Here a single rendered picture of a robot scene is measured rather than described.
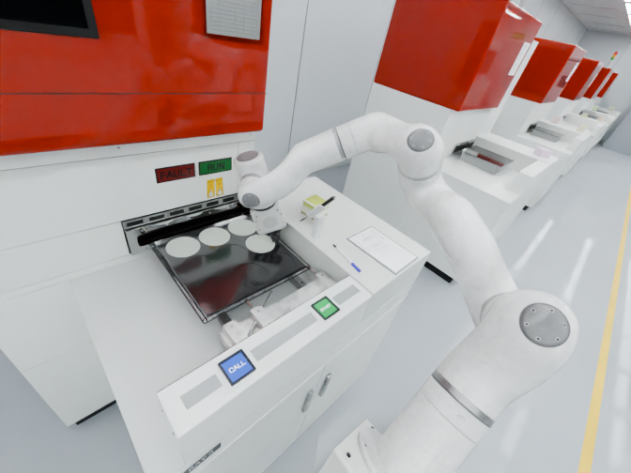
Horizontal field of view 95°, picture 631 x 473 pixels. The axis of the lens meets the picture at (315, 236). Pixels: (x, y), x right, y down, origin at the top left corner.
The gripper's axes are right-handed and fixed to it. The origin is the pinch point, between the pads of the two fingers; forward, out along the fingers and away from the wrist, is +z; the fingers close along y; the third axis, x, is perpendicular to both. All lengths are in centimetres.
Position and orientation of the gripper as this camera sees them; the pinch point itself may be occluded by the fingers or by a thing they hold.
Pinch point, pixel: (275, 237)
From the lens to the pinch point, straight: 102.0
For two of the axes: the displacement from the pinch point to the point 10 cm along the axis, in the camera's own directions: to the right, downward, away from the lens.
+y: 9.4, -3.1, 1.2
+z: 1.5, 7.2, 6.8
